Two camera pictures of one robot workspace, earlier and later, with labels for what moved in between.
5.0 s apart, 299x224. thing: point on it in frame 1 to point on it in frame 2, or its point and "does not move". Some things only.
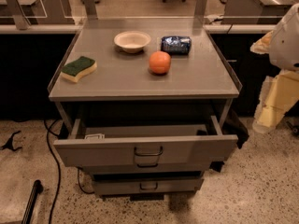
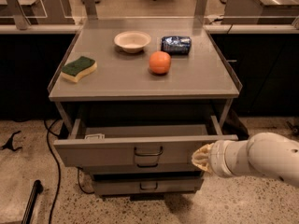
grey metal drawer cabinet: (146, 97) does not move
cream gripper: (286, 46) to (219, 158)
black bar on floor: (35, 190) does not move
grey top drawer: (106, 147) does not move
